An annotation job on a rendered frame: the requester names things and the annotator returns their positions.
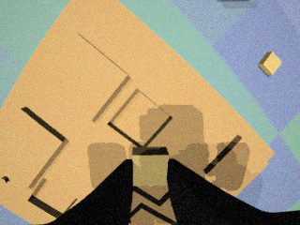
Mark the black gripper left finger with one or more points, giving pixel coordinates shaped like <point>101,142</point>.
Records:
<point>109,203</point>

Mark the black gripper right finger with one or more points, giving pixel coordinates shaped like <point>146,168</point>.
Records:
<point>195,201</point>

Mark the yellow block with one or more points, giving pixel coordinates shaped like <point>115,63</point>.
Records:
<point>149,166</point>
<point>269,63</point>

